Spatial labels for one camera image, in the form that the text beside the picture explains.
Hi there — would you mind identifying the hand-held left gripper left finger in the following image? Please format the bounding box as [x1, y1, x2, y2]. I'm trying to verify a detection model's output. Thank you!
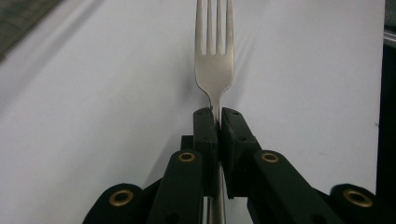
[180, 106, 219, 200]

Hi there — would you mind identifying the silver metal fork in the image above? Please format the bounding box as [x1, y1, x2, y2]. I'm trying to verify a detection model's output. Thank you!
[194, 0, 235, 224]

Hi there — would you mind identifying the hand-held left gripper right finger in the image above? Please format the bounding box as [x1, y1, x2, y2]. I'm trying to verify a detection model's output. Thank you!
[219, 106, 262, 200]

